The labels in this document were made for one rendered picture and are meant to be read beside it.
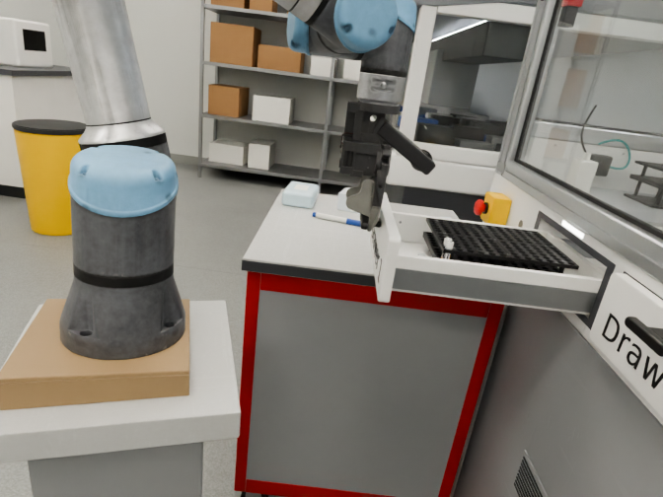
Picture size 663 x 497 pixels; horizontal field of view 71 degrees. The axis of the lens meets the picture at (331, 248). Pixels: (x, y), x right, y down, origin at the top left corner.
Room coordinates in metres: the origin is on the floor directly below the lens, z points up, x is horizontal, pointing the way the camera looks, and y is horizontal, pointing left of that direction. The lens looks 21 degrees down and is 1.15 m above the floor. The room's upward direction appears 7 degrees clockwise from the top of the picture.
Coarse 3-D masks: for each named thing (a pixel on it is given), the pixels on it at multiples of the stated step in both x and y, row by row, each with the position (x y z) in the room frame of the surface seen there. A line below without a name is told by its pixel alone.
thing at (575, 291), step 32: (416, 224) 0.91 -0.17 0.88; (480, 224) 0.91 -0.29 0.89; (416, 256) 0.67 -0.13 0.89; (576, 256) 0.78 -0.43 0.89; (416, 288) 0.66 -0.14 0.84; (448, 288) 0.66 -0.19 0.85; (480, 288) 0.67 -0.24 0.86; (512, 288) 0.67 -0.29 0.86; (544, 288) 0.67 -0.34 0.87; (576, 288) 0.67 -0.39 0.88
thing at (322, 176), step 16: (240, 16) 4.93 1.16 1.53; (256, 16) 4.71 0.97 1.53; (272, 16) 4.50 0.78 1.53; (208, 64) 4.49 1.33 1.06; (224, 64) 4.49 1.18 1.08; (336, 64) 4.92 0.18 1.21; (336, 80) 4.46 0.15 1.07; (352, 80) 4.45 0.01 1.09; (304, 128) 4.46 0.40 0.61; (320, 128) 4.53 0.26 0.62; (336, 128) 4.71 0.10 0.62; (288, 176) 4.47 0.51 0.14; (304, 176) 4.51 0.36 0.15; (320, 176) 4.46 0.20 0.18; (336, 176) 4.71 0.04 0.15; (320, 192) 4.48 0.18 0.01
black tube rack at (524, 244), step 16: (448, 224) 0.85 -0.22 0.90; (464, 224) 0.87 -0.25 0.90; (432, 240) 0.84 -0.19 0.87; (464, 240) 0.77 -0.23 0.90; (480, 240) 0.79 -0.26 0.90; (496, 240) 0.79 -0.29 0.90; (512, 240) 0.81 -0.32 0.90; (528, 240) 0.82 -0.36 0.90; (544, 240) 0.84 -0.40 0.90; (432, 256) 0.77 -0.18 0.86; (464, 256) 0.76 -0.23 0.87; (480, 256) 0.71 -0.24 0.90; (496, 256) 0.71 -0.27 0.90; (512, 256) 0.71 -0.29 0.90; (528, 256) 0.72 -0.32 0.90; (544, 256) 0.73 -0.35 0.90; (560, 256) 0.75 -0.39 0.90; (560, 272) 0.72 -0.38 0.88
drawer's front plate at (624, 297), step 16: (608, 288) 0.62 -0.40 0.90; (624, 288) 0.59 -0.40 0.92; (640, 288) 0.57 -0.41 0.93; (608, 304) 0.61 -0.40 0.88; (624, 304) 0.58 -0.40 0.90; (640, 304) 0.55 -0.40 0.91; (656, 304) 0.53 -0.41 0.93; (624, 320) 0.57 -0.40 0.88; (640, 320) 0.54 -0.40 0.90; (656, 320) 0.51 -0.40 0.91; (592, 336) 0.62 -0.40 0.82; (608, 336) 0.58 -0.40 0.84; (608, 352) 0.57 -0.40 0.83; (624, 352) 0.54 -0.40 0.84; (624, 368) 0.53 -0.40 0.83; (640, 368) 0.51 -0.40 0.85; (640, 384) 0.50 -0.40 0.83; (656, 400) 0.47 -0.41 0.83
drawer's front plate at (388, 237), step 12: (384, 192) 0.92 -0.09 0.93; (384, 204) 0.83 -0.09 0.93; (384, 216) 0.76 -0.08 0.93; (384, 228) 0.73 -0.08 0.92; (396, 228) 0.69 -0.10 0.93; (372, 240) 0.88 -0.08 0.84; (384, 240) 0.70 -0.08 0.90; (396, 240) 0.65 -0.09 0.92; (372, 252) 0.84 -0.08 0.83; (384, 252) 0.67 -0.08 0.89; (396, 252) 0.65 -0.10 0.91; (384, 264) 0.65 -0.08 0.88; (396, 264) 0.65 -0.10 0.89; (384, 276) 0.65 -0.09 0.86; (384, 288) 0.65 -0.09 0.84; (384, 300) 0.65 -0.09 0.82
